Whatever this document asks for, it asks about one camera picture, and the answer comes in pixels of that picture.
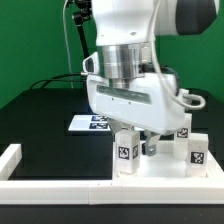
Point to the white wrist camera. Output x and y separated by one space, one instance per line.
91 64

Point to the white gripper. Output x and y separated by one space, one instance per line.
144 104

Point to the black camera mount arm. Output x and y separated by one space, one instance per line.
83 15

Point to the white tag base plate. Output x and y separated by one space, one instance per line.
93 123

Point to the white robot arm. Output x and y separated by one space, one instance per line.
126 83

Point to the white square table top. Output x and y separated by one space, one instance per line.
164 165

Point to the white U-shaped obstacle fence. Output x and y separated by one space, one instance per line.
115 191

